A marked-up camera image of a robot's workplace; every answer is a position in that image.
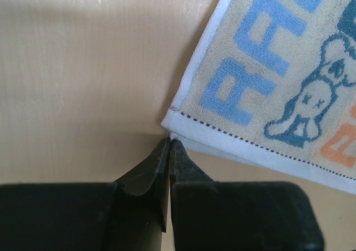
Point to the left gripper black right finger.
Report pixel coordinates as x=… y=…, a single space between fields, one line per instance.
x=258 y=215

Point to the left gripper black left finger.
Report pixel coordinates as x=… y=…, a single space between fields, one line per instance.
x=129 y=213

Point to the orange and green printed towel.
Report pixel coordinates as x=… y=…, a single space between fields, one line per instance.
x=272 y=84

